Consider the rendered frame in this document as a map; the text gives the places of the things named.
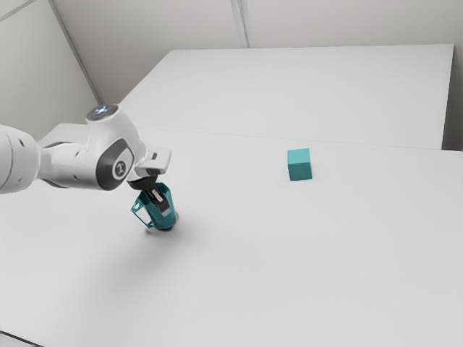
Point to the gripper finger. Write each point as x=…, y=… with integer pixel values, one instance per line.
x=160, y=201

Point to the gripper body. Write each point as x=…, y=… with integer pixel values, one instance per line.
x=142, y=183

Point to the teal faceted mug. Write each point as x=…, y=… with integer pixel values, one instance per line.
x=164, y=217

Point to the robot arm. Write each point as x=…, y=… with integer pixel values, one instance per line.
x=90, y=159

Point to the teal cube block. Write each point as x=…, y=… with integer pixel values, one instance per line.
x=299, y=165

